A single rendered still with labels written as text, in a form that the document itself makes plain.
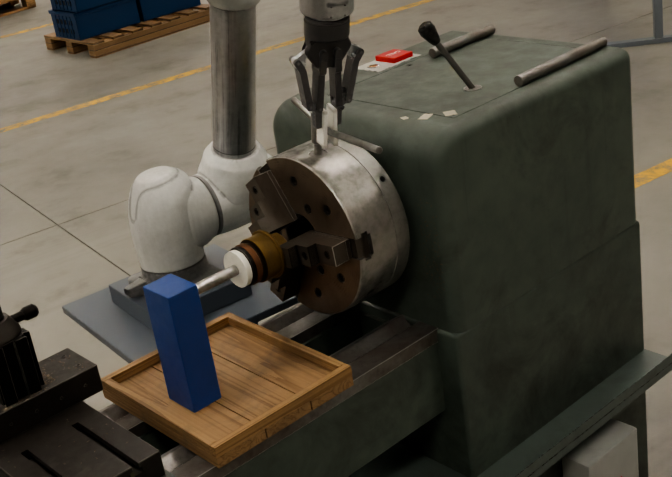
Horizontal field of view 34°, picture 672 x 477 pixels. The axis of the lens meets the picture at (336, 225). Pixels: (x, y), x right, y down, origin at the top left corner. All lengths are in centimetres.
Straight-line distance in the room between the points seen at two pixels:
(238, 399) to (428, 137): 57
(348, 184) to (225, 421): 46
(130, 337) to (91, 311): 20
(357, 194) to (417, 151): 13
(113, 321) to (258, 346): 62
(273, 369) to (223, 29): 77
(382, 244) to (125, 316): 88
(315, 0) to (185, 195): 85
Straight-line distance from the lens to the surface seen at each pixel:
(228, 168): 251
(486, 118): 198
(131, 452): 169
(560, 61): 219
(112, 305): 268
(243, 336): 211
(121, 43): 885
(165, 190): 246
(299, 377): 194
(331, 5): 175
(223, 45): 237
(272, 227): 196
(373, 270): 193
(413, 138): 194
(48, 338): 433
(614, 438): 248
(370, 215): 190
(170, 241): 248
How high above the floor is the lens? 188
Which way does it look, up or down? 23 degrees down
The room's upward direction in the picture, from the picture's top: 9 degrees counter-clockwise
